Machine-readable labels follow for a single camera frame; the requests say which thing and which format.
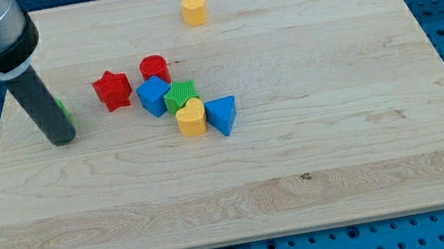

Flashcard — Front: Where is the green star block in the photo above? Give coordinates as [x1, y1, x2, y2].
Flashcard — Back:
[163, 80, 199, 115]

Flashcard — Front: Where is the red star block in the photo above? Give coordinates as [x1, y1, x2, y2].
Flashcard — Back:
[92, 71, 133, 112]

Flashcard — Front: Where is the blue triangle block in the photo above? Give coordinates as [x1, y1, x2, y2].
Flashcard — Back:
[203, 95, 237, 137]

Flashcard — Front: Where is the wooden board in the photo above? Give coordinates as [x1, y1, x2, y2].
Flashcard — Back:
[0, 0, 444, 249]

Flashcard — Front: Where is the yellow heart block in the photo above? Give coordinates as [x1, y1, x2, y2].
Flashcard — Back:
[175, 97, 208, 137]

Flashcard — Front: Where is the blue cube block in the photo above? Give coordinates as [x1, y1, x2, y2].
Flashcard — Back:
[136, 76, 170, 117]

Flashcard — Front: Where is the red cylinder block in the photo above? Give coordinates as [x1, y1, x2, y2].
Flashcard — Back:
[139, 54, 171, 84]

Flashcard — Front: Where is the yellow hexagon block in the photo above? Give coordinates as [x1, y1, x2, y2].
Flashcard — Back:
[180, 0, 208, 27]

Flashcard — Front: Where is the green block behind rod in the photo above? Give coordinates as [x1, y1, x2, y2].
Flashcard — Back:
[54, 98, 73, 124]

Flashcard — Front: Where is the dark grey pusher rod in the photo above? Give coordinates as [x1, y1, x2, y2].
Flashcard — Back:
[6, 66, 76, 146]

